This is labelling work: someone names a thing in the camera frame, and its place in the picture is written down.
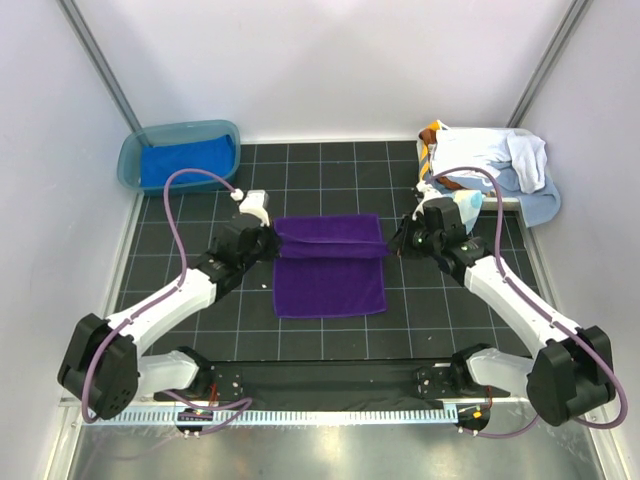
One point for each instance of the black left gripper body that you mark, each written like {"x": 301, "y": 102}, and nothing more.
{"x": 264, "y": 249}

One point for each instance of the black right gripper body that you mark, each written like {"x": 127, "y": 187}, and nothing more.
{"x": 416, "y": 241}

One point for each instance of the purple towel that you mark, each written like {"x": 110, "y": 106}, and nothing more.
{"x": 329, "y": 267}

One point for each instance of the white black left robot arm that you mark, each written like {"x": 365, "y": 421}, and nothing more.
{"x": 106, "y": 365}

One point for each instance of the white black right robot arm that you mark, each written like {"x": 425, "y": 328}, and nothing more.
{"x": 569, "y": 369}

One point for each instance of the black grid cutting mat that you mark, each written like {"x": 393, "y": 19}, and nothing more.
{"x": 428, "y": 314}

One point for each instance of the white towel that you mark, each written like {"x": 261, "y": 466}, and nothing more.
{"x": 515, "y": 158}

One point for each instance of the light blue towel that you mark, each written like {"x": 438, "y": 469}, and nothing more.
{"x": 536, "y": 208}

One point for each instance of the teal transparent plastic bin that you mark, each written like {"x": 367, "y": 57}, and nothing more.
{"x": 193, "y": 180}

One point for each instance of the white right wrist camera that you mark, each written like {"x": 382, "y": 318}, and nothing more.
{"x": 424, "y": 192}

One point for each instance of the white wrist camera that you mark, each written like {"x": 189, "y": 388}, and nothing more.
{"x": 253, "y": 202}
{"x": 424, "y": 192}

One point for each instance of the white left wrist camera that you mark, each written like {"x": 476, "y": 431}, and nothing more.
{"x": 253, "y": 202}

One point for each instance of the slotted cable duct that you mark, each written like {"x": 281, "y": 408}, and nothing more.
{"x": 176, "y": 415}

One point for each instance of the aluminium frame rail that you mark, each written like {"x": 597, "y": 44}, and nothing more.
{"x": 162, "y": 397}

